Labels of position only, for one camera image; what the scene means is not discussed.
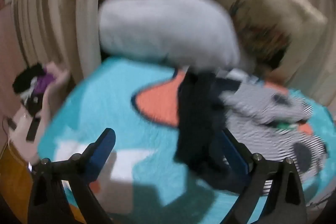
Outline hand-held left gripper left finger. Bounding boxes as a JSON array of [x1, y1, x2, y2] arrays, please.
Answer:
[[28, 128, 116, 224]]

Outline grey plush pillow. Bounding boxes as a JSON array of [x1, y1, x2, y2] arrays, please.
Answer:
[[98, 0, 256, 71]]

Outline teal printed blanket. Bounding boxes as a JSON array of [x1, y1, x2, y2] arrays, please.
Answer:
[[37, 57, 334, 224]]

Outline beige curtain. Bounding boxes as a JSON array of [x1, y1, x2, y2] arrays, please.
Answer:
[[10, 0, 105, 83]]

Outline navy striped pants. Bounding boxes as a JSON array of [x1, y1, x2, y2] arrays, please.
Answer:
[[175, 68, 328, 197]]

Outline pile of black purple clothes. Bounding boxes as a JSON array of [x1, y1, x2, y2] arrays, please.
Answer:
[[13, 63, 57, 109]]

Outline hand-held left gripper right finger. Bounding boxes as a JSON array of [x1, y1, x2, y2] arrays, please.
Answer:
[[217, 128, 307, 224]]

